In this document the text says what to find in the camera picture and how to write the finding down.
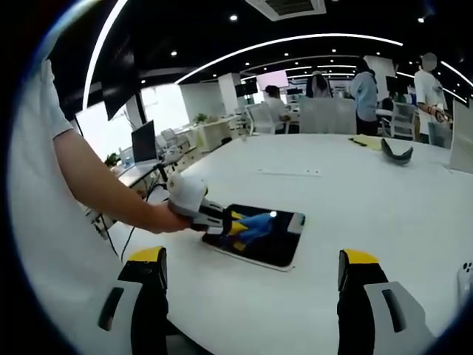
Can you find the black computer monitor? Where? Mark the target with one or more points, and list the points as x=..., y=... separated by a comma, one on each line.
x=144, y=142

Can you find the white office chair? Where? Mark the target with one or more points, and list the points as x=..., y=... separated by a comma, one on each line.
x=261, y=120
x=403, y=120

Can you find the bright projection screen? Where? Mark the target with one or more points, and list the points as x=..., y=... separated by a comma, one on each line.
x=272, y=79

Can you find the grey partition screen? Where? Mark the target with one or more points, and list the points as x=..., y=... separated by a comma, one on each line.
x=327, y=116

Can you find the white game controller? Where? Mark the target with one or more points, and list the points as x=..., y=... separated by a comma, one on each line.
x=466, y=279

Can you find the white desk divider panel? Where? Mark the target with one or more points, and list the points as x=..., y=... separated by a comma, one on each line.
x=462, y=137

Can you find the small potted plant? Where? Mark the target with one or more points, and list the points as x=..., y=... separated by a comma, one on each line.
x=200, y=118
x=112, y=159

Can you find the blue cleaning cloth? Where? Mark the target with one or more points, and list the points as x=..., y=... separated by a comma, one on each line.
x=256, y=221

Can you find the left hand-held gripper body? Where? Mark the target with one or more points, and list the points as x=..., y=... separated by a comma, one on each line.
x=186, y=194

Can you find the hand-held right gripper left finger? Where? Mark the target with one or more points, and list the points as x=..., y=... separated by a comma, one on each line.
x=148, y=296

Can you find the person's left hand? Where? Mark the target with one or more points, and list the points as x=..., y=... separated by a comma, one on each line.
x=168, y=220

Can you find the dark grey curved headband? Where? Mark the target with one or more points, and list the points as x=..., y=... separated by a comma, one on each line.
x=395, y=157

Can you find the operator in white shirt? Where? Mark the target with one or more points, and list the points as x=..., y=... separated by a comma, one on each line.
x=48, y=222

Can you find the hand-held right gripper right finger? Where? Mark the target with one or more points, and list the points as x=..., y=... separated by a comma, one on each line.
x=360, y=299

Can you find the curved ceiling light strip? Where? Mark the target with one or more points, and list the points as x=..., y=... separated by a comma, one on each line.
x=288, y=38

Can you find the yellow paper sheet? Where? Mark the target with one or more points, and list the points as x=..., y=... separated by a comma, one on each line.
x=366, y=143

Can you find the ceiling air conditioner vent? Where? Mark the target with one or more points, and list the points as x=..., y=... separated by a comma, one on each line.
x=288, y=7

